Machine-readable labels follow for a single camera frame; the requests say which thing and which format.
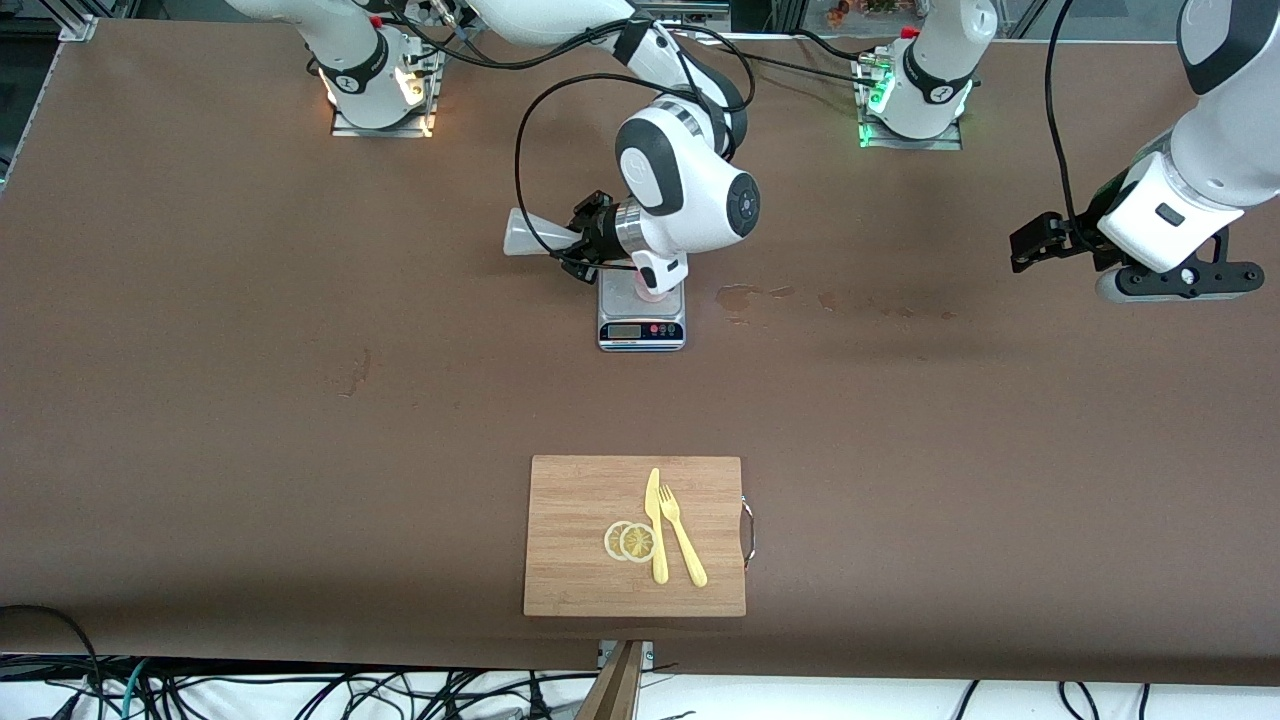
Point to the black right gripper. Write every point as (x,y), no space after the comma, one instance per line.
(601,234)

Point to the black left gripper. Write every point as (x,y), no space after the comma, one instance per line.
(1069,232)

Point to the translucent sauce bottle orange cap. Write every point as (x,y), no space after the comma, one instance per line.
(535,235)

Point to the pink plastic cup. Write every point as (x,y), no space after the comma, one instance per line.
(650,290)

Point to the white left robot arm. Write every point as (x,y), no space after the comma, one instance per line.
(1220,150)

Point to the silver digital kitchen scale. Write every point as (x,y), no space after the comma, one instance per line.
(640,330)

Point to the grey power strip box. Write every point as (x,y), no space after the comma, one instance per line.
(690,12)

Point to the yellow plastic knife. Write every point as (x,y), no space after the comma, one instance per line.
(655,520)

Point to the wooden cutting board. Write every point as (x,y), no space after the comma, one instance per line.
(590,540)

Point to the lemon slice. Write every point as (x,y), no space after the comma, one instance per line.
(638,542)
(612,540)

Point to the yellow plastic fork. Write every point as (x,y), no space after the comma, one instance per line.
(685,548)

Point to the brown table cover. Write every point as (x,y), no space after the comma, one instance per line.
(200,500)

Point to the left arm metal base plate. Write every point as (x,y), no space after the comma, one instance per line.
(910,143)

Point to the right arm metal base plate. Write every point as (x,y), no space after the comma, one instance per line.
(380,132)

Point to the metal table bracket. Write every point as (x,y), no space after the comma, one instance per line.
(648,652)

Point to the wooden post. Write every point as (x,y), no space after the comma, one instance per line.
(615,690)

